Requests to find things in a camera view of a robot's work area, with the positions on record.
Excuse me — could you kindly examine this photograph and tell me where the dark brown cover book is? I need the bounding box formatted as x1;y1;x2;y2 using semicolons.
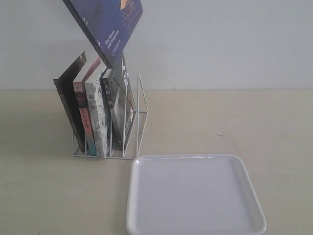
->
53;52;87;152

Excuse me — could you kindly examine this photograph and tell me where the blue moon cover book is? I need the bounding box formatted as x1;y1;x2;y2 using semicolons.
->
63;0;143;69

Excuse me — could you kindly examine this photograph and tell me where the black spine book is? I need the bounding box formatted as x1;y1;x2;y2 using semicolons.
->
101;54;135;150

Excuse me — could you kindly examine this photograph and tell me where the white grey illustrated book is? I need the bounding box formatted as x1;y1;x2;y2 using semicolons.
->
85;64;108;159

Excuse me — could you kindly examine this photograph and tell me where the red teal spine book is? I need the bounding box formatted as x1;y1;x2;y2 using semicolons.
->
73;56;100;155

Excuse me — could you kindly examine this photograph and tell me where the white plastic tray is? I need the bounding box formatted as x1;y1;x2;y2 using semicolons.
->
126;154;267;235

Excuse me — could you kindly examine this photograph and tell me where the white wire book rack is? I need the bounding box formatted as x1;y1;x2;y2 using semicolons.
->
72;72;149;160

